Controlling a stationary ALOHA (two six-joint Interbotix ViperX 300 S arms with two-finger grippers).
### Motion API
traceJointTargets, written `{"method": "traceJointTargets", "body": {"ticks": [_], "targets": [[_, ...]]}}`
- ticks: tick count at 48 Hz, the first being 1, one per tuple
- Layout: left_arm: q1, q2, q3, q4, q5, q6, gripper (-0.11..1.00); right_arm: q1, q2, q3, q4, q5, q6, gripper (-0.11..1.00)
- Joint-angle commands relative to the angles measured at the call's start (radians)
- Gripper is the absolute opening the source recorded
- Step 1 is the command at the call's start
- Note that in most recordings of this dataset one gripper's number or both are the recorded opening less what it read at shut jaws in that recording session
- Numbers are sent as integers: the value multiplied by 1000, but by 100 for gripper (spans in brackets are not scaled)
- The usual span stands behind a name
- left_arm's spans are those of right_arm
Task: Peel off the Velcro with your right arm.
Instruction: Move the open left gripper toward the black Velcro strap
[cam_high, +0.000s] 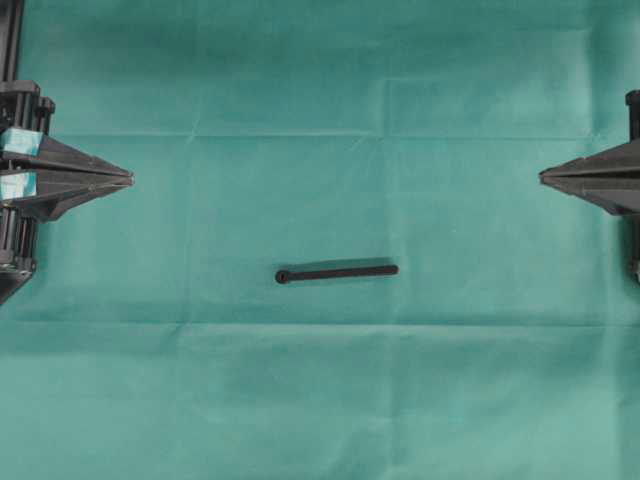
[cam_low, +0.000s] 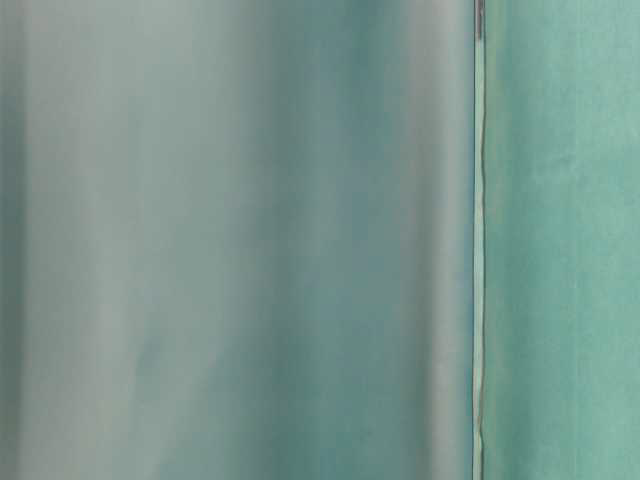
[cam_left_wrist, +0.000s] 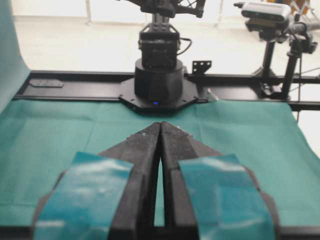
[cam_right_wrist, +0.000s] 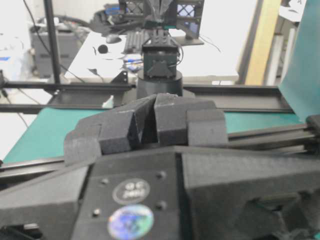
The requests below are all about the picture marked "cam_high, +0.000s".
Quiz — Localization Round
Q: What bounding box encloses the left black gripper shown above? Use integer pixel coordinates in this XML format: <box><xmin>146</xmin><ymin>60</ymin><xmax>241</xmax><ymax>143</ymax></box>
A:
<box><xmin>1</xmin><ymin>82</ymin><xmax>134</xmax><ymax>272</ymax></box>

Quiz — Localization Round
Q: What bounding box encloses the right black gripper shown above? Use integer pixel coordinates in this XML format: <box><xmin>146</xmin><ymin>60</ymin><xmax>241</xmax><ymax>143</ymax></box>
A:
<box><xmin>538</xmin><ymin>89</ymin><xmax>640</xmax><ymax>286</ymax></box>

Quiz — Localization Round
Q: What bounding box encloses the green table cloth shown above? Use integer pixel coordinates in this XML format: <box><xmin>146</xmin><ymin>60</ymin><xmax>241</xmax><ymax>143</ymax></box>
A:
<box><xmin>1</xmin><ymin>1</ymin><xmax>639</xmax><ymax>479</ymax></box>

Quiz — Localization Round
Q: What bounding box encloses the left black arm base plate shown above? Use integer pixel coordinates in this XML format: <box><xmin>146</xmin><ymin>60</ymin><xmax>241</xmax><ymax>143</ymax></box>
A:
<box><xmin>0</xmin><ymin>270</ymin><xmax>33</xmax><ymax>305</ymax></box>

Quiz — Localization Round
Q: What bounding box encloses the black aluminium frame rail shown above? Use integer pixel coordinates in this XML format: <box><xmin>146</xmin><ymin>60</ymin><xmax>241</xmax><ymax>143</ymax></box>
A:
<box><xmin>0</xmin><ymin>0</ymin><xmax>24</xmax><ymax>82</ymax></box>

